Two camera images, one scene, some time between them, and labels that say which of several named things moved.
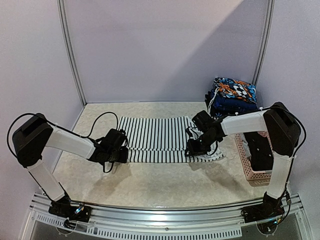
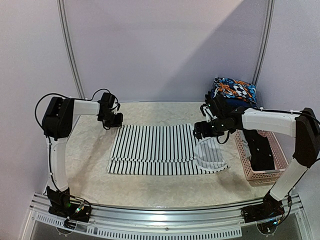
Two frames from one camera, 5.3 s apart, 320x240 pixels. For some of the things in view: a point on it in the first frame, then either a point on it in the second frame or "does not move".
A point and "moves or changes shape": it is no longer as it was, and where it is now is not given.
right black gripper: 194,147 → 200,129
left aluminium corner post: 68,49 does not move
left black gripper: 124,159 → 118,124
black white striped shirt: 161,139 moves or changes shape
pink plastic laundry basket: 259,178 does not move
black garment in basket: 261,152 does not move
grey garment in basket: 247,149 does not move
